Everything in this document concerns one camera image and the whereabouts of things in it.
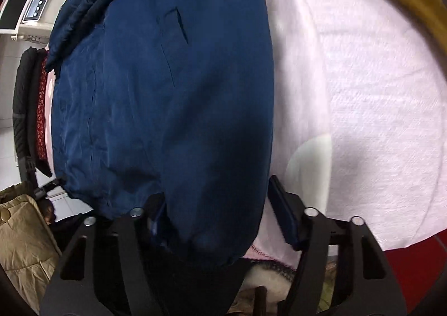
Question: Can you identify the white medical machine with screen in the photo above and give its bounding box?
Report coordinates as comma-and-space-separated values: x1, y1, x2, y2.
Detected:
1, 0, 66, 44

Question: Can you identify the black quilted folded garment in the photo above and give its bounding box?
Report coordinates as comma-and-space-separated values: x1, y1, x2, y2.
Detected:
12, 47, 52, 180

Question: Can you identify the navy blue padded jacket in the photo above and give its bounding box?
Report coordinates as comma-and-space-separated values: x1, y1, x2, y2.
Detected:
45, 0, 275, 316

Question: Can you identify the beige quilted fur-trim coat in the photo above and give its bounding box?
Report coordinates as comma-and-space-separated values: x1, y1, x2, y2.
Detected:
226, 259, 337, 316

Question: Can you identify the pink polka dot bedsheet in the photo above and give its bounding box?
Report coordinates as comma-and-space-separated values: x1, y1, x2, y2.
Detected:
45, 0, 447, 269

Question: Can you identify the red object at edge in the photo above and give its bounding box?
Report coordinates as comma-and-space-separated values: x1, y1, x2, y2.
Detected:
385, 231, 446, 313

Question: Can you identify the tan quilted coat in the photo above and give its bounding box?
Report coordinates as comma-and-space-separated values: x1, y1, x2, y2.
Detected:
1, 181, 61, 315

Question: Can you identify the red floral folded cloth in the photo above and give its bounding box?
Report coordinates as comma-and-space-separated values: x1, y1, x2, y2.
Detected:
35, 59, 48, 160

